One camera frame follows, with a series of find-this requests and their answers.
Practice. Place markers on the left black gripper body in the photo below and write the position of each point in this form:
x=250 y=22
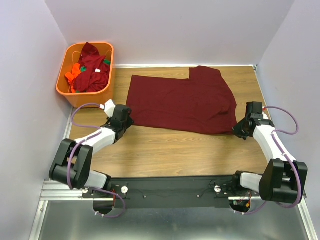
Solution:
x=128 y=123

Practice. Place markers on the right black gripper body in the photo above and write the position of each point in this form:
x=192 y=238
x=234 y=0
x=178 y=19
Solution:
x=239 y=129

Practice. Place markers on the maroon t shirt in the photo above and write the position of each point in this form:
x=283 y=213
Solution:
x=202 y=103

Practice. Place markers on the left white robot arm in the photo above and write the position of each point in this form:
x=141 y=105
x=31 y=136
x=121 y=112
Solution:
x=72 y=163

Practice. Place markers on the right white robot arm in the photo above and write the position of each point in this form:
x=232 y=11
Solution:
x=284 y=178

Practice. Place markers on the dark red shirt in bin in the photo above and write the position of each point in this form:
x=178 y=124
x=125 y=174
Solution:
x=96 y=77

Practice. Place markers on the orange plastic bin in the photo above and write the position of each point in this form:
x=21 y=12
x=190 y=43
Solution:
x=70 y=58

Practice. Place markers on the green shirt in bin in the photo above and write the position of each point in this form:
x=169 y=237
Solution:
x=83 y=68

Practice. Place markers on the orange shirt in bin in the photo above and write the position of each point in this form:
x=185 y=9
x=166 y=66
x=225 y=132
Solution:
x=71 y=76

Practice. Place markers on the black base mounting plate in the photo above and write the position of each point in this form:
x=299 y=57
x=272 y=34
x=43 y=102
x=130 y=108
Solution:
x=180 y=192

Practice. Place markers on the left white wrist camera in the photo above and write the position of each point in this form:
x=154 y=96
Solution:
x=108 y=108

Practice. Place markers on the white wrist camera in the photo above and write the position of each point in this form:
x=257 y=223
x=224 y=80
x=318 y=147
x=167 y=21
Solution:
x=264 y=111
x=108 y=108

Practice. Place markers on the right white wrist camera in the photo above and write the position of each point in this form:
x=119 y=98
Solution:
x=264 y=111

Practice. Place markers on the aluminium extrusion rail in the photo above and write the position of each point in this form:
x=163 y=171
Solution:
x=55 y=191

